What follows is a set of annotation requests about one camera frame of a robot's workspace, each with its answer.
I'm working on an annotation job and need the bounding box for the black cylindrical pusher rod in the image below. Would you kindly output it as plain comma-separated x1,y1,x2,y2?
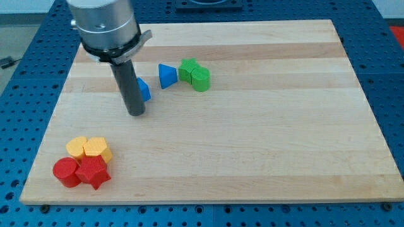
111,61,145,116

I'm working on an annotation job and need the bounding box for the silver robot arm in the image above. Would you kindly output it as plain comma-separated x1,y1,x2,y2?
66,0,152,116

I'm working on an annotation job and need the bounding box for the blue cube block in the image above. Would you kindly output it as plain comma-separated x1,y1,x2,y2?
137,78,152,102

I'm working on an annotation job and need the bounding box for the blue triangle block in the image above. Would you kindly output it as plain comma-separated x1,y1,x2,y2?
158,64,178,89

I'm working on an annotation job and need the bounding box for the green star block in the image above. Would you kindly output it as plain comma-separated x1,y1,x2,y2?
178,58,199,84

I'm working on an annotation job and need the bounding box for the green cylinder block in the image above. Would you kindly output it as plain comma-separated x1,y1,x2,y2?
191,67,210,92

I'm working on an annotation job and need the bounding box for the yellow hexagon block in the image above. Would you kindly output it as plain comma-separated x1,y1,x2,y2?
83,137,112,163

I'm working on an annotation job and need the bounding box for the yellow cylinder block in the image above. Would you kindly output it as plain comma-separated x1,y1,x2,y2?
66,136,88,161

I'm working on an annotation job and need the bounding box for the red star block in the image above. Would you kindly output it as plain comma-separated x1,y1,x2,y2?
75,155,111,190

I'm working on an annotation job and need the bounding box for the red cylinder block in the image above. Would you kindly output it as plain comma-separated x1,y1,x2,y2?
52,157,81,188

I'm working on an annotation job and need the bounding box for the wooden board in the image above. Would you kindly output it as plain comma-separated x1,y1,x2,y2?
20,20,403,205

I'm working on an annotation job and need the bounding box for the black cable plug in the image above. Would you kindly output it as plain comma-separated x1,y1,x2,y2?
0,56,21,69

